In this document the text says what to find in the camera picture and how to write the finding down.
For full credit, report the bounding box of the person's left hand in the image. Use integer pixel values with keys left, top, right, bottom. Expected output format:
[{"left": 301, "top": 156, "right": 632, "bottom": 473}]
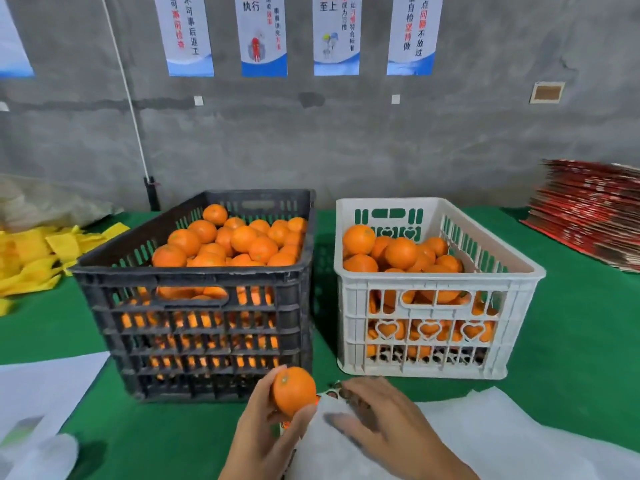
[{"left": 220, "top": 367, "right": 321, "bottom": 480}]

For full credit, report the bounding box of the person's right hand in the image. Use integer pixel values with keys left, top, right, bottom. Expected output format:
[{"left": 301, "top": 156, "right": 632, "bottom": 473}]
[{"left": 325, "top": 375, "right": 481, "bottom": 480}]

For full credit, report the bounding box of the single orange fruit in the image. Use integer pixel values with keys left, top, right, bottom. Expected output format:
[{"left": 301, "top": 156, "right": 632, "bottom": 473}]
[{"left": 272, "top": 365, "right": 319, "bottom": 419}]

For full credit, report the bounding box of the sticker sheet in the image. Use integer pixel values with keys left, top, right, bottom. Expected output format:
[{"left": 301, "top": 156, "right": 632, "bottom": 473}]
[{"left": 285, "top": 393, "right": 401, "bottom": 480}]

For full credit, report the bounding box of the black plastic crate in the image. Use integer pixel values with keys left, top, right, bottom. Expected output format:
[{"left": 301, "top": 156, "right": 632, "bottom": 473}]
[{"left": 70, "top": 189, "right": 318, "bottom": 403}]

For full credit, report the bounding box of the heap of labelled oranges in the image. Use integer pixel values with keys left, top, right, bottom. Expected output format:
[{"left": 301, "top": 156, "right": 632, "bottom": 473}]
[{"left": 342, "top": 223, "right": 498, "bottom": 363}]

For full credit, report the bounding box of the pile of oranges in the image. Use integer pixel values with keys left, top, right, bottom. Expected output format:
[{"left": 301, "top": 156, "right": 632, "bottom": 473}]
[{"left": 120, "top": 203, "right": 308, "bottom": 383}]

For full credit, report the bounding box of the white plastic crate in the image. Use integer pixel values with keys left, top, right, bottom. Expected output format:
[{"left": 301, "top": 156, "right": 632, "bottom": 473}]
[{"left": 334, "top": 197, "right": 547, "bottom": 381}]

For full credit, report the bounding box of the white backing sheet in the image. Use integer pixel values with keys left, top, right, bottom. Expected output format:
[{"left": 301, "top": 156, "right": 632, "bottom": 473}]
[{"left": 430, "top": 387, "right": 640, "bottom": 480}]

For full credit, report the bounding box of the green felt table cover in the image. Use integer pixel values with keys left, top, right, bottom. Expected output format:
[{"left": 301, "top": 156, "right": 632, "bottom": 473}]
[{"left": 0, "top": 207, "right": 640, "bottom": 480}]

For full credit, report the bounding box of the white handheld controller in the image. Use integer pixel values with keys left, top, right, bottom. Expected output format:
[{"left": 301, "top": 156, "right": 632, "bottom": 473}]
[{"left": 0, "top": 433, "right": 80, "bottom": 480}]

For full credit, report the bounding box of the white printed paper sheet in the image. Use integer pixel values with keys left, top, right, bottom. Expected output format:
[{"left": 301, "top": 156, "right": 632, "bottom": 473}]
[{"left": 0, "top": 351, "right": 111, "bottom": 446}]

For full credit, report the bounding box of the pile of yellow bags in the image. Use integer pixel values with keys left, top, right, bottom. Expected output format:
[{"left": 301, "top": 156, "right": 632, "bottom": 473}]
[{"left": 0, "top": 221, "right": 131, "bottom": 318}]

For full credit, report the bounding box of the stack of red cardboard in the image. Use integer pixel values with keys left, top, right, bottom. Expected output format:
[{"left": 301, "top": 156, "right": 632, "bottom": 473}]
[{"left": 520, "top": 159, "right": 640, "bottom": 274}]

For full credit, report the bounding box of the beige woven sack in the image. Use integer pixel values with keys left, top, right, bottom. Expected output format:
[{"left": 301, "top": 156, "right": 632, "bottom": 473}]
[{"left": 0, "top": 175, "right": 116, "bottom": 231}]

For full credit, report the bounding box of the white pole with black base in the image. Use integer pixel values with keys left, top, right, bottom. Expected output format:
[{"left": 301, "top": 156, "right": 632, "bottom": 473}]
[{"left": 100, "top": 0, "right": 163, "bottom": 212}]

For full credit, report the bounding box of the white notice with blue border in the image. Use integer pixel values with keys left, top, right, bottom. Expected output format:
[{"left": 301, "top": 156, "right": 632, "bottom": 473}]
[{"left": 0, "top": 0, "right": 35, "bottom": 79}]

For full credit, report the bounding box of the beige wall plate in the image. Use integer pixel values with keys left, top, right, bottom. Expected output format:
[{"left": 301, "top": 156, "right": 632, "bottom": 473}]
[{"left": 530, "top": 81, "right": 566, "bottom": 105}]

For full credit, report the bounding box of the blue white wall poster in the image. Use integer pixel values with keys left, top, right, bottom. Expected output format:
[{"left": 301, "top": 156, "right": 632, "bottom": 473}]
[
  {"left": 153, "top": 0, "right": 215, "bottom": 78},
  {"left": 386, "top": 0, "right": 445, "bottom": 77},
  {"left": 235, "top": 0, "right": 289, "bottom": 78},
  {"left": 313, "top": 0, "right": 363, "bottom": 77}
]

